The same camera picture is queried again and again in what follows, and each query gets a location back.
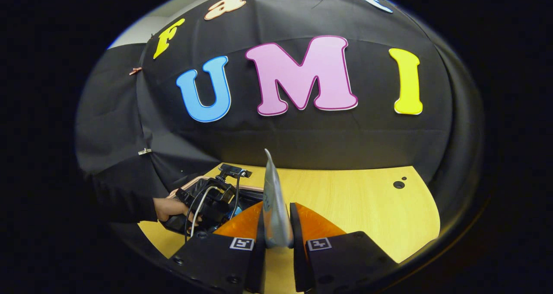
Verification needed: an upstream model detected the white cable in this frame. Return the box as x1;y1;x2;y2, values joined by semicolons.
189;185;219;239

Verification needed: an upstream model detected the white and blue skincare tube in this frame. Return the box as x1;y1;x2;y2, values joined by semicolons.
262;149;295;249

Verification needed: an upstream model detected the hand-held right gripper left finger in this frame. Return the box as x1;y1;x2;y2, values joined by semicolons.
168;201;267;294

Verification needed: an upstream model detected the black backdrop cloth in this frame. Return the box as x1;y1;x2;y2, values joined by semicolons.
74;0;484;225

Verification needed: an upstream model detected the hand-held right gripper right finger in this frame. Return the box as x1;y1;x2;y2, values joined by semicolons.
289;202;399;293

